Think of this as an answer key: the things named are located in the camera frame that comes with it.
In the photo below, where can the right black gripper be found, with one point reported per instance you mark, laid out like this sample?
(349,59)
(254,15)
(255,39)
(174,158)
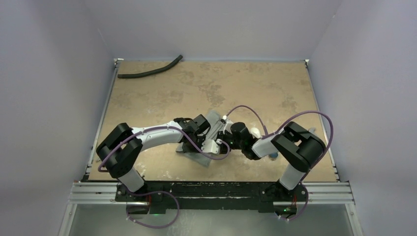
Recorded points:
(223,135)

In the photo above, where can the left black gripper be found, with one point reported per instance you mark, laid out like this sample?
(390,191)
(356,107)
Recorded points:
(186,149)

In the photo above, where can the grey cloth napkin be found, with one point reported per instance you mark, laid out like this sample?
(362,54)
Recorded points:
(215,125)

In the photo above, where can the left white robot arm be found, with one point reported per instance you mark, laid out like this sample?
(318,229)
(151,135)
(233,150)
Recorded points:
(119,150)

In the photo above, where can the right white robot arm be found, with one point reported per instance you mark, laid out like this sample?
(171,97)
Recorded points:
(298,146)

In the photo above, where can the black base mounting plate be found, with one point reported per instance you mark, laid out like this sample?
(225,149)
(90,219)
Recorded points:
(264,197)

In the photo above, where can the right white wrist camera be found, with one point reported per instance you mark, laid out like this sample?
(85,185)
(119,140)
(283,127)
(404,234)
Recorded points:
(227,123)

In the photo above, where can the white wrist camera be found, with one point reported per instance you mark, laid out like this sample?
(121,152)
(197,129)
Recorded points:
(210,146)
(227,123)

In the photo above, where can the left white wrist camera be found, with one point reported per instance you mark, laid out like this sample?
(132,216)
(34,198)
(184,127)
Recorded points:
(210,146)

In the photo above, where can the aluminium frame rail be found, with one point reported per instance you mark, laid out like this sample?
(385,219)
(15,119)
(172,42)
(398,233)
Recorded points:
(101,193)

